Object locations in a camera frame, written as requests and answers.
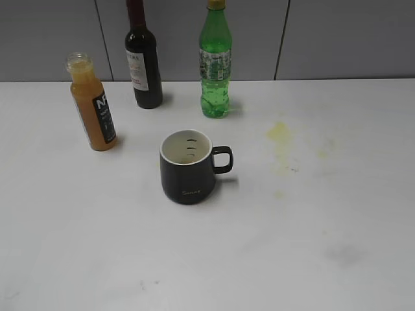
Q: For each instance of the black mug white inside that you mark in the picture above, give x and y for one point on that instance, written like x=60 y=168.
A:
x=189 y=164

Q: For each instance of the NFC orange juice bottle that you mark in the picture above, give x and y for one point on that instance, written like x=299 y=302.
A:
x=92 y=105

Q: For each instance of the green plastic soda bottle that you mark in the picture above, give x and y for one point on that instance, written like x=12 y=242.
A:
x=215 y=43

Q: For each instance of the dark red wine bottle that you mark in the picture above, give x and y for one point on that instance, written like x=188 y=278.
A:
x=142 y=58

